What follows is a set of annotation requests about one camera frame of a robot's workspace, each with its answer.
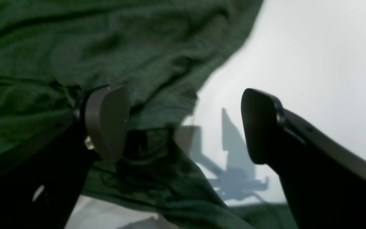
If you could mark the dark green t-shirt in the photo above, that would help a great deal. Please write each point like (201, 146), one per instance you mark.
(54, 51)

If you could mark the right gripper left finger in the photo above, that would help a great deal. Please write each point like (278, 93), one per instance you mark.
(42, 178)

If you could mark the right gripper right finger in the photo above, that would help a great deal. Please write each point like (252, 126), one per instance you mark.
(324, 183)

